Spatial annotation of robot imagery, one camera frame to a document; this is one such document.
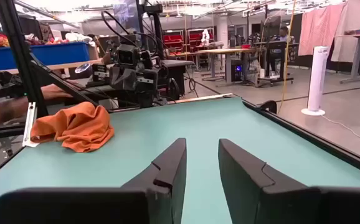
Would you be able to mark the person's forearm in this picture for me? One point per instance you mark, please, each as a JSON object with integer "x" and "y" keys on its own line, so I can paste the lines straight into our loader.
{"x": 5, "y": 109}

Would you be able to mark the green table mat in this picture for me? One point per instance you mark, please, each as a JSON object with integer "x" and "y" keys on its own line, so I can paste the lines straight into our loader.
{"x": 198, "y": 124}

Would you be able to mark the person's hand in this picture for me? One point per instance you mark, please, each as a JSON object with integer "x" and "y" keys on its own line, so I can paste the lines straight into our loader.
{"x": 55, "y": 91}

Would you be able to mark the silver frame bracket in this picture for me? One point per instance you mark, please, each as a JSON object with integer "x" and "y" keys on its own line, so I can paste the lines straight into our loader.
{"x": 30, "y": 124}

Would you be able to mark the wooden work table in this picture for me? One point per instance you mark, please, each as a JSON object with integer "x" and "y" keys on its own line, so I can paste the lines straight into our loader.
{"x": 223, "y": 50}

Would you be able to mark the red storage shelf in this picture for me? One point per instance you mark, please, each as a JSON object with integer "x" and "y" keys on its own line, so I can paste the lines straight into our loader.
{"x": 173, "y": 39}
{"x": 197, "y": 37}

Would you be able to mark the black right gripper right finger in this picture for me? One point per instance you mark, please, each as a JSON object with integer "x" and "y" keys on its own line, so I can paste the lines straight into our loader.
{"x": 261, "y": 199}

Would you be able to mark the beige hanging cloth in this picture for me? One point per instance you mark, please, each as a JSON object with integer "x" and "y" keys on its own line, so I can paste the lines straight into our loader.
{"x": 354, "y": 25}

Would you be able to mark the blue plastic bin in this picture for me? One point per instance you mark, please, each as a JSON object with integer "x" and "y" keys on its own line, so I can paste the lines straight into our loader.
{"x": 58, "y": 53}

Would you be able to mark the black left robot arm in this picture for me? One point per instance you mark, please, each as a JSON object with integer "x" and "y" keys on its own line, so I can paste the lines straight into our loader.
{"x": 161, "y": 71}

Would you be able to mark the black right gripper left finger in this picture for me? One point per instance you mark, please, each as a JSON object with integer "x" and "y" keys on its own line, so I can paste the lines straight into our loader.
{"x": 161, "y": 199}

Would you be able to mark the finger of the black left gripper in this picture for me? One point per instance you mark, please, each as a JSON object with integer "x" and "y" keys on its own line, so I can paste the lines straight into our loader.
{"x": 131, "y": 79}
{"x": 117, "y": 77}

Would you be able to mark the pink hanging cloth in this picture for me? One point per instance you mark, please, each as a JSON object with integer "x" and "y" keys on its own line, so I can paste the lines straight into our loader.
{"x": 320, "y": 28}

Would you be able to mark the black table clamp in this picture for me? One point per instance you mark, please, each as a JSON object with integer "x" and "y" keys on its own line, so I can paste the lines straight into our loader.
{"x": 268, "y": 106}

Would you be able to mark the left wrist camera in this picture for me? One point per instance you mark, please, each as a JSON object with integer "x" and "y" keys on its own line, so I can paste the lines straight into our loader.
{"x": 127, "y": 56}

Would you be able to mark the person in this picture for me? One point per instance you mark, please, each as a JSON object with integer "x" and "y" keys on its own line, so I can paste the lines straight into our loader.
{"x": 282, "y": 35}

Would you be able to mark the grey-legged side table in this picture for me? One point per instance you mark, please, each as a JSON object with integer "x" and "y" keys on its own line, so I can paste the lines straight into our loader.
{"x": 359, "y": 46}

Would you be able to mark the white tower fan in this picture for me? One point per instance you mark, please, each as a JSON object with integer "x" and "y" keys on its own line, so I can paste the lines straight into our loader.
{"x": 318, "y": 77}

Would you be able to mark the orange towel with white tag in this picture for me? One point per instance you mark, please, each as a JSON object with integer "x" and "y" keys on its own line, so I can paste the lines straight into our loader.
{"x": 80, "y": 127}

